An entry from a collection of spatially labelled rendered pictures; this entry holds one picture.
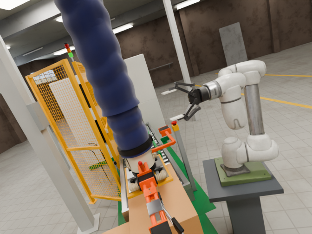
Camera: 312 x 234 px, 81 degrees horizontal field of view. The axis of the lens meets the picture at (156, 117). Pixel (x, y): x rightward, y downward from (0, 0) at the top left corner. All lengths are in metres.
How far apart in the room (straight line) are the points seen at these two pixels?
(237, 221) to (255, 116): 0.91
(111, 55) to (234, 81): 0.62
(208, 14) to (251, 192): 11.60
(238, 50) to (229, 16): 2.03
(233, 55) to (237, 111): 11.02
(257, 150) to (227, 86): 0.73
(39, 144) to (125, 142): 1.49
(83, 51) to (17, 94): 1.44
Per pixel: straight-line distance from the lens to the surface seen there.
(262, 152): 1.55
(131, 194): 1.18
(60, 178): 2.56
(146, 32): 12.55
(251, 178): 1.60
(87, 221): 2.89
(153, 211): 0.83
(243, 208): 1.81
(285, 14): 13.62
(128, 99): 1.03
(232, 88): 0.95
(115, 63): 1.00
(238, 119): 0.99
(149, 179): 0.98
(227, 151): 1.53
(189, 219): 1.18
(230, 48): 12.01
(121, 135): 1.07
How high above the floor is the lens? 1.81
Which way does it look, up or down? 17 degrees down
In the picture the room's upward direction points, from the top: 18 degrees counter-clockwise
